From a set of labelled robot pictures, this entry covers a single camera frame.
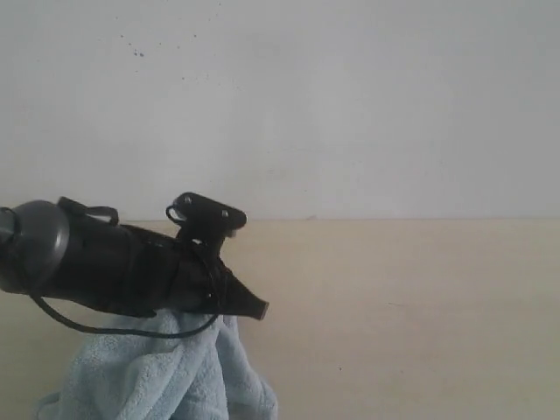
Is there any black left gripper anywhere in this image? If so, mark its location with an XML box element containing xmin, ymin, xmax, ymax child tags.
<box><xmin>126</xmin><ymin>227</ymin><xmax>268</xmax><ymax>320</ymax></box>

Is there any light blue terry towel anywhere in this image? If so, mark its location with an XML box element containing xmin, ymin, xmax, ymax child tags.
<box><xmin>34</xmin><ymin>316</ymin><xmax>278</xmax><ymax>419</ymax></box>

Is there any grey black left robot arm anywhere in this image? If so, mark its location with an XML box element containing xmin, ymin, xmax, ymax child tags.
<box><xmin>1</xmin><ymin>192</ymin><xmax>268</xmax><ymax>320</ymax></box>

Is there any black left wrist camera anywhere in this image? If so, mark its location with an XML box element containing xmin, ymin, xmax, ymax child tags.
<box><xmin>165</xmin><ymin>192</ymin><xmax>248</xmax><ymax>256</ymax></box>

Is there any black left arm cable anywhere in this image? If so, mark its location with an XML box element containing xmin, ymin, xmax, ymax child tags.
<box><xmin>26</xmin><ymin>244</ymin><xmax>233</xmax><ymax>340</ymax></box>

